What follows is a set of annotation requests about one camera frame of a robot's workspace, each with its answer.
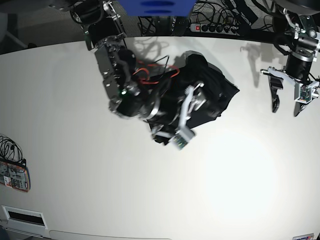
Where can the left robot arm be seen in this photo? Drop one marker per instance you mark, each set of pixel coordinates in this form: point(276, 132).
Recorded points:
point(301, 45)

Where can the black box under stool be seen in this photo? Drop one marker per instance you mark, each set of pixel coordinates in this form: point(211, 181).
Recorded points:
point(180, 25)

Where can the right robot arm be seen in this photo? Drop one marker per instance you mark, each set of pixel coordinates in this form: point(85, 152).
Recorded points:
point(124, 75)

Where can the sticker card at edge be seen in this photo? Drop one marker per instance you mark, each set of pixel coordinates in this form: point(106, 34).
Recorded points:
point(309, 236)

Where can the blue plastic stool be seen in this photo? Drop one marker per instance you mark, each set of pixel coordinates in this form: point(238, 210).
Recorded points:
point(154, 8)

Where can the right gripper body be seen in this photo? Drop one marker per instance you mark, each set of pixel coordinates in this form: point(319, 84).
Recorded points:
point(162, 113)

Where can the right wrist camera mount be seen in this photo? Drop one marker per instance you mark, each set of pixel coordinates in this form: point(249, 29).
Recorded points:
point(193, 101)

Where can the orange printed pouch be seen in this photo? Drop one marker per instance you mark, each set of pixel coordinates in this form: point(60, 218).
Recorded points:
point(15, 176)

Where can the white power strip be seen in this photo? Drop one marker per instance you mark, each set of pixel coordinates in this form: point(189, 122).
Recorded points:
point(214, 28)

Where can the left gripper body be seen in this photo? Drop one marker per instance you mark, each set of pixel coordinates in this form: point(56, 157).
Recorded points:
point(296, 70)

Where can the grey office chair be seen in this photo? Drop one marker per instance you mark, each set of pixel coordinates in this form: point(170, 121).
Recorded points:
point(8, 41)

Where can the black T-shirt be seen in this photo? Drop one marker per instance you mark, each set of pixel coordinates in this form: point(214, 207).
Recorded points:
point(217, 89)

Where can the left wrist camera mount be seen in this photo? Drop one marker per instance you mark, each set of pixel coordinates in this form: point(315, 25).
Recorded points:
point(305, 93)

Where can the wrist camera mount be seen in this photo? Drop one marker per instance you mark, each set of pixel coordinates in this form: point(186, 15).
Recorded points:
point(305, 93)
point(193, 101)

